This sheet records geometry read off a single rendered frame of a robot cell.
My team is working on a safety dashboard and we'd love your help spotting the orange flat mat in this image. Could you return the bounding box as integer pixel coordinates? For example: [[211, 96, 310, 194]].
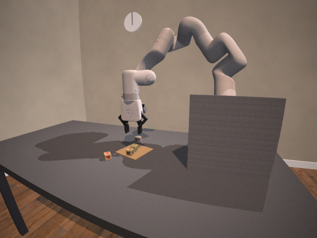
[[116, 144, 153, 160]]

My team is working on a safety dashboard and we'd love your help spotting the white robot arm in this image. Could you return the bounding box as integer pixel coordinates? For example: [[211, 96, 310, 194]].
[[121, 17, 247, 100]]

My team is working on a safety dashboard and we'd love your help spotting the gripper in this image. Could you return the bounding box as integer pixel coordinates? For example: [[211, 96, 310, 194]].
[[118, 99, 148, 134]]

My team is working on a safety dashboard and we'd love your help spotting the wooden letter block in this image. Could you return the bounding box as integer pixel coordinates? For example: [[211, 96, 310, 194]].
[[126, 148, 134, 156], [135, 136, 142, 142], [104, 152, 111, 161], [130, 144, 138, 152]]

